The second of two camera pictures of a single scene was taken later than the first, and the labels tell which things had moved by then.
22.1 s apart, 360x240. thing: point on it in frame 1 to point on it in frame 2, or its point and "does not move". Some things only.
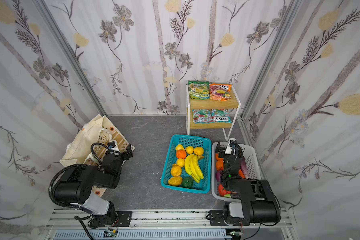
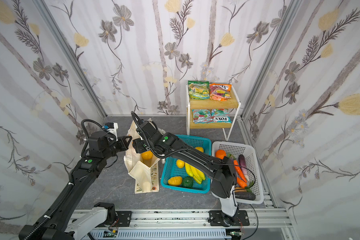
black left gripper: (123, 153) to (120, 144)
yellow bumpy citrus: (175, 181) does not move
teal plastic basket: (204, 185) does not move
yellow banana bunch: (193, 167) does not move
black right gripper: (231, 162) to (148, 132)
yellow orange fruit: (175, 170) to (147, 155)
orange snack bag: (220, 92) does not move
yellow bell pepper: (198, 151) does not move
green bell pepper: (187, 182) does not move
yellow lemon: (180, 162) does not move
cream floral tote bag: (100, 129) to (146, 172)
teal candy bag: (202, 116) does not move
